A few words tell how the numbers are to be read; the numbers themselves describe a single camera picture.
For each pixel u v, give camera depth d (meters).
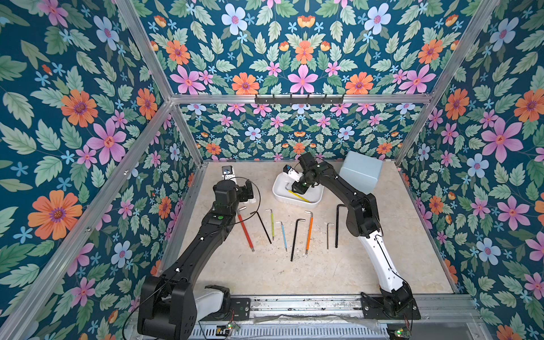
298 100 0.93
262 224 0.96
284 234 0.93
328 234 0.93
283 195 1.00
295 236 0.91
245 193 0.74
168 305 0.40
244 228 0.94
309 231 0.94
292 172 0.93
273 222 0.96
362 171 0.95
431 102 0.93
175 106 0.94
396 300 0.64
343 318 0.72
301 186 0.93
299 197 1.04
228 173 0.70
